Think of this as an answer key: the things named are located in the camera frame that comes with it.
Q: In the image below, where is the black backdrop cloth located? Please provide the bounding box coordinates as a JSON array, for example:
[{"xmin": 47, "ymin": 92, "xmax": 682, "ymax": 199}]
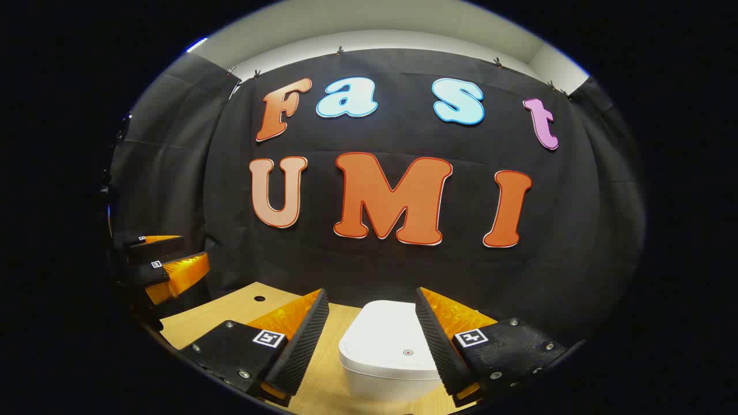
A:
[{"xmin": 107, "ymin": 48, "xmax": 646, "ymax": 346}]

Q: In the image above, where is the wooden desktop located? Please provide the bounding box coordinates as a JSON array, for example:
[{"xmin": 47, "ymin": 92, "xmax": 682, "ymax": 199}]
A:
[{"xmin": 159, "ymin": 281, "xmax": 479, "ymax": 415}]

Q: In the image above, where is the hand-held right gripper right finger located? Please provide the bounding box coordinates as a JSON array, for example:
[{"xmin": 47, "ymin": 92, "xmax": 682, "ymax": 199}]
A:
[{"xmin": 415, "ymin": 286, "xmax": 586, "ymax": 409}]

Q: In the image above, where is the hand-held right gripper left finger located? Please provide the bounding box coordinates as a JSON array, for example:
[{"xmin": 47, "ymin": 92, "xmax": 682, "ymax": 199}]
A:
[{"xmin": 180, "ymin": 288, "xmax": 330, "ymax": 407}]

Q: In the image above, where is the white desktop garbage bin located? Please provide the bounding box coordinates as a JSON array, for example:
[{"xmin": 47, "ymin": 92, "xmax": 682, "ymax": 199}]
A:
[{"xmin": 338, "ymin": 300, "xmax": 446, "ymax": 403}]

